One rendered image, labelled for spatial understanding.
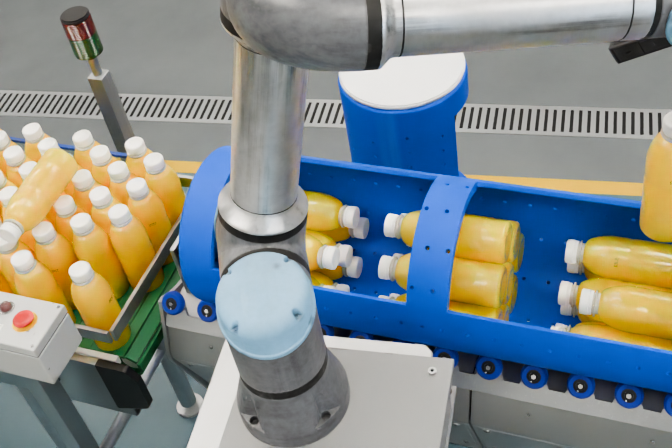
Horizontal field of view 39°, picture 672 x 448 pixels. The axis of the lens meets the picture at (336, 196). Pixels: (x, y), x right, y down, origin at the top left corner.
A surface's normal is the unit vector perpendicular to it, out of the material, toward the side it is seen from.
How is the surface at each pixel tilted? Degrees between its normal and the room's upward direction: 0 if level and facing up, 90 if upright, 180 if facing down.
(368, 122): 90
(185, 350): 70
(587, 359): 90
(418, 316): 80
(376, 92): 0
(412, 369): 0
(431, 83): 0
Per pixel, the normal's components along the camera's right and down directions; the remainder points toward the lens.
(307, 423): 0.35, 0.36
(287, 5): -0.29, 0.09
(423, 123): 0.22, 0.66
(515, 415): -0.36, 0.42
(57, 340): 0.93, 0.14
